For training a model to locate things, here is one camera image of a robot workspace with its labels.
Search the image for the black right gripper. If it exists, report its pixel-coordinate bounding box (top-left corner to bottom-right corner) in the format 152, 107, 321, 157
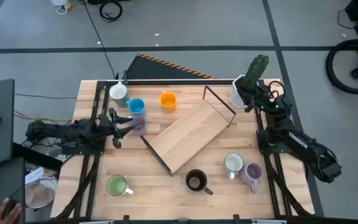
244, 85, 279, 114

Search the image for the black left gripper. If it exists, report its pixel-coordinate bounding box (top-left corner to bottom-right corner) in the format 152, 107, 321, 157
98, 108, 135, 149

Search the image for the purple mug with brown rim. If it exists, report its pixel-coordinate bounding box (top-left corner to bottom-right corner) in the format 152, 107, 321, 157
128, 114, 147, 136

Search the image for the blue mug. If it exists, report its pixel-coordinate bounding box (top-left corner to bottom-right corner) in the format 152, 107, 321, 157
125, 98, 146, 116

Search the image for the white and teal mug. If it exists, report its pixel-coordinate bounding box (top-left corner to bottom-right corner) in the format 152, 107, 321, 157
109, 82, 129, 108

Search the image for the orange mug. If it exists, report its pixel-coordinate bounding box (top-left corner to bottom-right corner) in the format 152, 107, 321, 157
159, 90, 178, 114

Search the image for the white and grey mug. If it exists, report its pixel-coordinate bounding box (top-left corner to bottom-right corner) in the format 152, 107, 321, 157
223, 152, 245, 180

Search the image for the green mug with white handle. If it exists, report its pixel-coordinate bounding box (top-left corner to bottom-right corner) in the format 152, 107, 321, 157
106, 174, 135, 197

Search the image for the lilac mug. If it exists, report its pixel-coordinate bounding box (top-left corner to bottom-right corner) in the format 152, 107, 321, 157
239, 162, 265, 195

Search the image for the dark brown mug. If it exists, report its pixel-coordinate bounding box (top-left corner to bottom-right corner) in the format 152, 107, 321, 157
185, 169, 214, 196

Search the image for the white hexagonal plant pot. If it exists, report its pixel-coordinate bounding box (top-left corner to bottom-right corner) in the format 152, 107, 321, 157
229, 73, 255, 109

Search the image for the green cactus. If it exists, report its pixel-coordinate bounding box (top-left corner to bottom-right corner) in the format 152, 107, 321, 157
242, 54, 270, 91

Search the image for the black ramp with striped edge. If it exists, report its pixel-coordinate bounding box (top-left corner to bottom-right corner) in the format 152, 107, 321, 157
125, 53, 218, 80

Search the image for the white paper sheet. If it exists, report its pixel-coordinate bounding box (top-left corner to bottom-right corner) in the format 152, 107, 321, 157
25, 166, 54, 185

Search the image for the round brown and white dish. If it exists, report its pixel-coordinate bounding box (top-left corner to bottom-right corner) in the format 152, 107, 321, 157
25, 177, 58, 209

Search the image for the white round object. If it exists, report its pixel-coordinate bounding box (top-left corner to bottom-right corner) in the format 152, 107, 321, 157
49, 0, 71, 16

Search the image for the person's hand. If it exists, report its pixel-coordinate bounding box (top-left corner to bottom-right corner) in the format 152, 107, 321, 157
0, 197, 23, 224

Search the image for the black metal rig frame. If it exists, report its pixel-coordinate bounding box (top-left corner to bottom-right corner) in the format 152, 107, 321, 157
53, 79, 313, 224

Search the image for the wooden shelf with black frame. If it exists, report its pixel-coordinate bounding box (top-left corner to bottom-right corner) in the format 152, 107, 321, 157
140, 85, 237, 177

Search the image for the yellow cable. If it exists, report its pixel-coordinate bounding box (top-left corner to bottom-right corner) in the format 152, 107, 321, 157
13, 110, 73, 123

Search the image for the thin black cable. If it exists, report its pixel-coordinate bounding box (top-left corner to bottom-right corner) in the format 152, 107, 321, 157
14, 93, 78, 100

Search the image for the black vacuum hose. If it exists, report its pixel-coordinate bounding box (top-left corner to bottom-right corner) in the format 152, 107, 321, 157
324, 39, 358, 95

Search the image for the long black floor cable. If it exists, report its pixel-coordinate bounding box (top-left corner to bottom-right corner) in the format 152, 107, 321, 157
81, 0, 118, 79

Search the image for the coiled black cable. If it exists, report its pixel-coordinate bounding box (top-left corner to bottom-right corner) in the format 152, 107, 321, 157
99, 1, 124, 22

